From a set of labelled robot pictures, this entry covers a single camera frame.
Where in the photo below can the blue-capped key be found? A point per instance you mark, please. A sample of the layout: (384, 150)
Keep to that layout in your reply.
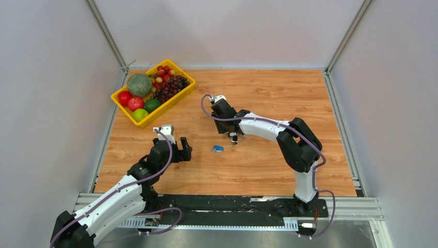
(217, 149)

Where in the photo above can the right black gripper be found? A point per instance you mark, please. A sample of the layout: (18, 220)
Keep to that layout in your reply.
(221, 130)

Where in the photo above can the left aluminium frame post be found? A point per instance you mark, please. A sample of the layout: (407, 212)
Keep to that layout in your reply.
(99, 19)

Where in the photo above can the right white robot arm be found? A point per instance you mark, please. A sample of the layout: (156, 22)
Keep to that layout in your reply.
(299, 145)

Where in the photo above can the aluminium frame post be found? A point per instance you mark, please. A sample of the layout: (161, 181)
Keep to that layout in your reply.
(359, 16)
(99, 19)

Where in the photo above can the yellow plastic tray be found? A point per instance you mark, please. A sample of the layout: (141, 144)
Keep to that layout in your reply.
(149, 94)

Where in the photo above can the dark green avocado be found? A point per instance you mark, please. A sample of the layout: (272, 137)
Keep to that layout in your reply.
(151, 105)

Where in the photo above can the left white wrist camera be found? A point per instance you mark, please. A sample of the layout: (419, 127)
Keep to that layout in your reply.
(165, 131)

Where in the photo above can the white slotted cable duct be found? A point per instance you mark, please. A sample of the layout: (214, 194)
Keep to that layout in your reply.
(285, 224)

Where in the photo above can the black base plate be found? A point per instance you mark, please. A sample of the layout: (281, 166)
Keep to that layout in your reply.
(226, 209)

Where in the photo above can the right aluminium frame post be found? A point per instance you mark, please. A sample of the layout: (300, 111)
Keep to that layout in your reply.
(359, 16)

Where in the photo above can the silver keyring with keys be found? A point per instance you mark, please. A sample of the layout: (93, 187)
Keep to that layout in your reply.
(235, 138)

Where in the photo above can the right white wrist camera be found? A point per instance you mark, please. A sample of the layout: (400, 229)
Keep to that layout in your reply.
(217, 98)

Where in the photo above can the white zip tie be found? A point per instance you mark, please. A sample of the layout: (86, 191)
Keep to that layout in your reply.
(126, 67)

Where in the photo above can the red apple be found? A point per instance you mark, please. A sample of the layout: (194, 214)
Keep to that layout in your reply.
(124, 97)

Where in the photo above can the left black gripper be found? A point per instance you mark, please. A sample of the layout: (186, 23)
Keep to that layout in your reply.
(184, 154)

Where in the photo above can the light green apple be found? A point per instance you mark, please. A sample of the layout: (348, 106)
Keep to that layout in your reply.
(139, 114)

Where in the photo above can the green melon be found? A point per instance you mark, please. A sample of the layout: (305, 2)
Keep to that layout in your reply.
(139, 85)

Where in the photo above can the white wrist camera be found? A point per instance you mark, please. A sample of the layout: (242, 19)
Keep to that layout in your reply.
(165, 131)
(217, 98)

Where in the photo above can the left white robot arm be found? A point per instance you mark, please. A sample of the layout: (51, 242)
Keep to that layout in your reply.
(132, 195)

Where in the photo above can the red-pink apple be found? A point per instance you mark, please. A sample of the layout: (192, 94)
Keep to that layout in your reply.
(135, 103)

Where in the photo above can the dark purple grape bunch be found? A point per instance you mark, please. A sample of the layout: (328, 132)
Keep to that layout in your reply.
(170, 89)

